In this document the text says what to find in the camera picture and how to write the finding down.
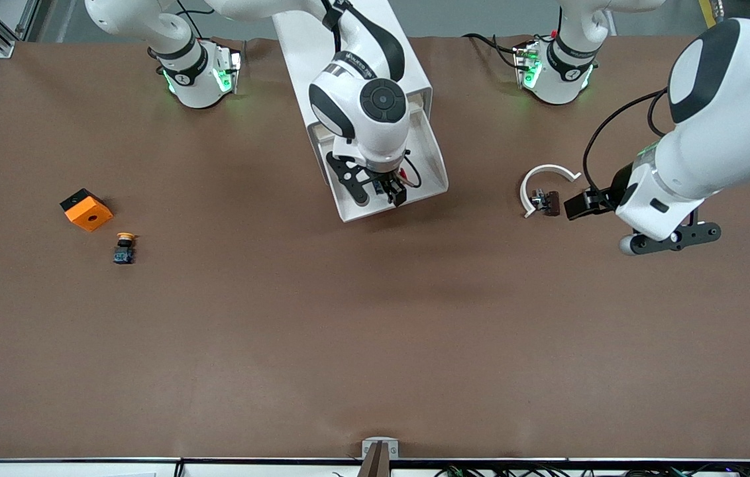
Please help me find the black base cable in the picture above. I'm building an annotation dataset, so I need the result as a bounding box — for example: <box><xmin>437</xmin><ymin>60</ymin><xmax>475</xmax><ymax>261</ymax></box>
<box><xmin>462</xmin><ymin>33</ymin><xmax>527</xmax><ymax>70</ymax></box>

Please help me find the orange box with hole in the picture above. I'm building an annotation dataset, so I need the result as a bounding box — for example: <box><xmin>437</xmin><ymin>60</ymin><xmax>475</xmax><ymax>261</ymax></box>
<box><xmin>60</xmin><ymin>188</ymin><xmax>114</xmax><ymax>233</ymax></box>

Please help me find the white table edge rail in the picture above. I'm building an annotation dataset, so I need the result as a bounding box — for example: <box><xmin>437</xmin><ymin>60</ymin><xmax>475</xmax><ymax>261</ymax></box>
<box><xmin>0</xmin><ymin>457</ymin><xmax>750</xmax><ymax>477</ymax></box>

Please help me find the brown terminal block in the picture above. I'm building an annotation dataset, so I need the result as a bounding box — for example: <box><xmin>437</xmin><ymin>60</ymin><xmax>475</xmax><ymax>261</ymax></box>
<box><xmin>531</xmin><ymin>189</ymin><xmax>562</xmax><ymax>217</ymax></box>

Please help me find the black cable bundle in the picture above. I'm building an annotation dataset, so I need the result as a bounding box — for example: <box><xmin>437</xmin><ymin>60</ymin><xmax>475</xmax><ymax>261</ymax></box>
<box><xmin>435</xmin><ymin>465</ymin><xmax>750</xmax><ymax>477</ymax></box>

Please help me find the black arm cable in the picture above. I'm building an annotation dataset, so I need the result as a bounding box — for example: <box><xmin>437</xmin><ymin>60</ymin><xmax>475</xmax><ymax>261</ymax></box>
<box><xmin>403</xmin><ymin>151</ymin><xmax>423</xmax><ymax>190</ymax></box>
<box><xmin>582</xmin><ymin>89</ymin><xmax>670</xmax><ymax>194</ymax></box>

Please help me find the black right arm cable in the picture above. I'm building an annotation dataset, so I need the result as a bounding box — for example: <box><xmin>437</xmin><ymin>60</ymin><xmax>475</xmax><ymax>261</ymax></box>
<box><xmin>403</xmin><ymin>151</ymin><xmax>423</xmax><ymax>190</ymax></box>

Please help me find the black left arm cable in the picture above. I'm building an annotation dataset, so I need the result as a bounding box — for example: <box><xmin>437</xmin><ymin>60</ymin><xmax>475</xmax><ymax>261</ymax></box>
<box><xmin>582</xmin><ymin>89</ymin><xmax>670</xmax><ymax>194</ymax></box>

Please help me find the white curved plastic arc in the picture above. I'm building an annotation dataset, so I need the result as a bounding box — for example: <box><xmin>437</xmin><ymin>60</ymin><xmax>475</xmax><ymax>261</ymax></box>
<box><xmin>520</xmin><ymin>164</ymin><xmax>582</xmax><ymax>219</ymax></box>

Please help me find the grey metal bracket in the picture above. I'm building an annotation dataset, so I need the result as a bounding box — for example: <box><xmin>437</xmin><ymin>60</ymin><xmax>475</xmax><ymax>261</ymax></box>
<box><xmin>362</xmin><ymin>437</ymin><xmax>400</xmax><ymax>459</ymax></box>

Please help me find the white four-drawer cabinet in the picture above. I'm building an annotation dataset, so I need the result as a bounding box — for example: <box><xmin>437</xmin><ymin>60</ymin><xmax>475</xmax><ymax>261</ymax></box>
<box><xmin>271</xmin><ymin>0</ymin><xmax>433</xmax><ymax>153</ymax></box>

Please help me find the aluminium frame profile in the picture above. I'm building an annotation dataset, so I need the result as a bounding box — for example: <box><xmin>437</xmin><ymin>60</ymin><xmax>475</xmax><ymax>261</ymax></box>
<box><xmin>0</xmin><ymin>0</ymin><xmax>51</xmax><ymax>59</ymax></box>

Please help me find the yellow push button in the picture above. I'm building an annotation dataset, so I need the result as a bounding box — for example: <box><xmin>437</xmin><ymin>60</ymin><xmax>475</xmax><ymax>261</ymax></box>
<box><xmin>113</xmin><ymin>232</ymin><xmax>138</xmax><ymax>265</ymax></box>

